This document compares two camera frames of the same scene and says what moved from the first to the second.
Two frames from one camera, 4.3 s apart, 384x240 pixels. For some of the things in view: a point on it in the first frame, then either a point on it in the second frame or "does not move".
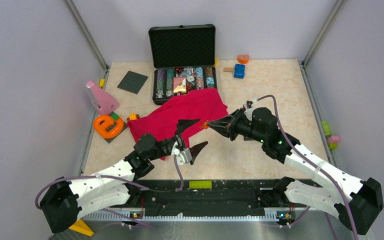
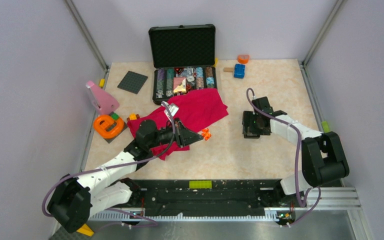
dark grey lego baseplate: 133,82 does not move
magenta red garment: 169,119 does not move
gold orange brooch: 204,125 to 205,134
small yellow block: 102,83 does not move
